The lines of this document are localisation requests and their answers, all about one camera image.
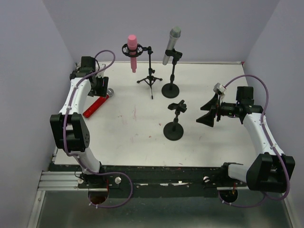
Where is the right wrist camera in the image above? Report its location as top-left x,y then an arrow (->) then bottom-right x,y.
213,83 -> 226,96

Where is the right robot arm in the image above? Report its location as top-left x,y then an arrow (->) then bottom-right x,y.
196,84 -> 295,193

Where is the black round-base stand front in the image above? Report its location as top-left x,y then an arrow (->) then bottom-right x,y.
161,48 -> 182,99

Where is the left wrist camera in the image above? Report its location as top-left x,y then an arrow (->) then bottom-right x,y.
97,63 -> 107,78

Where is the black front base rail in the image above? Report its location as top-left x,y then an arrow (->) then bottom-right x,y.
47,163 -> 250,200

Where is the black round-base stand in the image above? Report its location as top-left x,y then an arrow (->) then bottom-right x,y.
163,100 -> 187,141
161,48 -> 182,99

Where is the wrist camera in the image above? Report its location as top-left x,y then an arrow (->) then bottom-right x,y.
97,63 -> 107,78
213,83 -> 226,96

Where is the aluminium extrusion rail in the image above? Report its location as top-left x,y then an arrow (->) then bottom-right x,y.
38,171 -> 78,191

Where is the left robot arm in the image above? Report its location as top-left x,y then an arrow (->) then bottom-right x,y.
50,56 -> 109,188

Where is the red glitter microphone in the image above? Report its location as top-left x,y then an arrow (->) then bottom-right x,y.
83,88 -> 114,118

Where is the black tripod shock-mount stand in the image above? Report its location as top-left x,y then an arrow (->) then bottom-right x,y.
122,42 -> 163,100

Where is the silver microphone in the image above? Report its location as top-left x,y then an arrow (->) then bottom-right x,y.
162,26 -> 181,66

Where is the pink microphone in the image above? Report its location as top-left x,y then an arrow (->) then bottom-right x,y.
127,34 -> 138,73

